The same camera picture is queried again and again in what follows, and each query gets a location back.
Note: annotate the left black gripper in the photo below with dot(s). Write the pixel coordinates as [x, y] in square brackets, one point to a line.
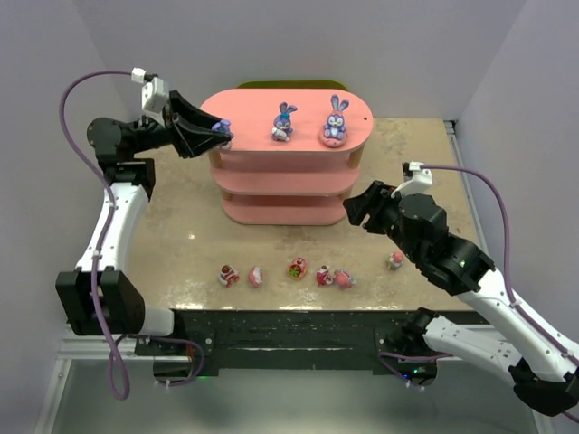
[171, 125]

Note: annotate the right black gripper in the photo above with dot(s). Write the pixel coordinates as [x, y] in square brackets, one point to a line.
[374, 210]

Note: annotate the purple bunny with cupcake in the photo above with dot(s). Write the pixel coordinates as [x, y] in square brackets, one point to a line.
[224, 127]

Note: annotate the red pink cake toy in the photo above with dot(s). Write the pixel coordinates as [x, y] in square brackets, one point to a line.
[324, 276]

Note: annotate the round pink flower toy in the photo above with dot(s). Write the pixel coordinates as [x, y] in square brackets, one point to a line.
[297, 269]

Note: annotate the purple bunny with bottle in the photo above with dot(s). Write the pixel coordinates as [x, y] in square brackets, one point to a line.
[282, 125]

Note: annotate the red white strawberry toy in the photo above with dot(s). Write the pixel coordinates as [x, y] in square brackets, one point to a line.
[228, 276]

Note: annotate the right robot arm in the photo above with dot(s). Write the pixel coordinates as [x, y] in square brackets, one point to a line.
[536, 361]

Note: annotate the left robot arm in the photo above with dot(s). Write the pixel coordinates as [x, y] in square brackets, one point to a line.
[97, 292]

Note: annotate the pink three-tier shelf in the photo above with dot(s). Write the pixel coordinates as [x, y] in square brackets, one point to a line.
[300, 182]

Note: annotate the green board behind shelf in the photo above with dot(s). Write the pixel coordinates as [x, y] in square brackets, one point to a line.
[293, 84]

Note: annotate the pink green standing toy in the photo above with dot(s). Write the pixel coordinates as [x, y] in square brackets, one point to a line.
[395, 261]

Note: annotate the pink pig toy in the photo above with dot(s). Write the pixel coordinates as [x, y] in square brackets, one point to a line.
[343, 280]

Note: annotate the pink white lying toy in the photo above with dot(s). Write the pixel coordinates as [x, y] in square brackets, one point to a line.
[255, 276]

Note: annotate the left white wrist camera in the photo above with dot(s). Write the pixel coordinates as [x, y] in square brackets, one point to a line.
[154, 94]

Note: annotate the black base frame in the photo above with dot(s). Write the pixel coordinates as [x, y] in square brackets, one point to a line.
[363, 340]

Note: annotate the aluminium rail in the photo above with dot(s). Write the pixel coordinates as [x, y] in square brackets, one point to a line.
[76, 347]

